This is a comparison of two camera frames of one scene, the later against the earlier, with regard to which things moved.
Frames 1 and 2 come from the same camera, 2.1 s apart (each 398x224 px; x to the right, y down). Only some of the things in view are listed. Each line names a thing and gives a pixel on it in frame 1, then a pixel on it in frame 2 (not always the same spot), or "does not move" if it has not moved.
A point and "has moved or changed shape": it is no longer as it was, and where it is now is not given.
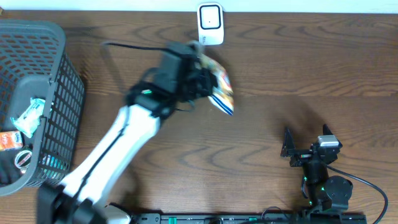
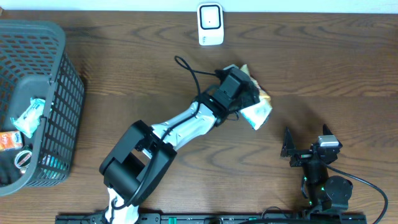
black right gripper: (288, 145) does not move
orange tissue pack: (9, 139) does not move
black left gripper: (201, 75) -> (252, 96)
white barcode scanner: (211, 23) does not move
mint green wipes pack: (28, 123) does not move
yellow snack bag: (222, 98) has moved or changed shape
